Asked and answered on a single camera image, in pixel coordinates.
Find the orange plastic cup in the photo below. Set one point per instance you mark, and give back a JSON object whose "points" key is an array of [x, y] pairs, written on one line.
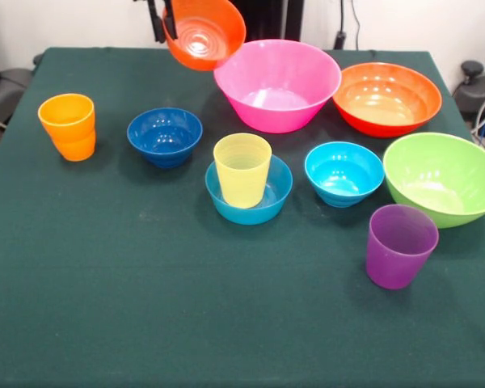
{"points": [[70, 137]]}

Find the large red-orange bowl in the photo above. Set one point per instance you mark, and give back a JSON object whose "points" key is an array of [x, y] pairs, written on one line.
{"points": [[388, 101]]}

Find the medium blue bowl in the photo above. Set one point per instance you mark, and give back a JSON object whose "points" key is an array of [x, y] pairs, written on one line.
{"points": [[279, 190]]}

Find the small cyan bowl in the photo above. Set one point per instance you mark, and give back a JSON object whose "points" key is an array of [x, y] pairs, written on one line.
{"points": [[343, 186]]}

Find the purple plastic cup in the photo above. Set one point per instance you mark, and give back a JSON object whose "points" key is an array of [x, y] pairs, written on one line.
{"points": [[396, 262]]}

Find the large pink bowl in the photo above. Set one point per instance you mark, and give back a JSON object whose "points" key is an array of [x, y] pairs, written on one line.
{"points": [[275, 81]]}

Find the small dark blue bowl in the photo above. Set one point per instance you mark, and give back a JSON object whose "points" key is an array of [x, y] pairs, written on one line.
{"points": [[165, 139]]}

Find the large lime green bowl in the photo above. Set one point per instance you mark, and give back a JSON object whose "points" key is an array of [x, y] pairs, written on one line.
{"points": [[436, 182]]}

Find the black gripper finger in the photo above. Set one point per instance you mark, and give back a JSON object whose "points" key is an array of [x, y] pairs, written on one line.
{"points": [[157, 24], [170, 22]]}

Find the yellow plastic cup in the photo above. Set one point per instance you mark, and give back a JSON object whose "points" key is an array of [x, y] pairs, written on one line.
{"points": [[242, 186]]}

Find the dark green table cloth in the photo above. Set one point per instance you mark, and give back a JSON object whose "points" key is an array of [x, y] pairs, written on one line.
{"points": [[226, 303]]}

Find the small orange bowl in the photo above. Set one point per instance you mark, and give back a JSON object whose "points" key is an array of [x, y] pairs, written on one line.
{"points": [[210, 24]]}

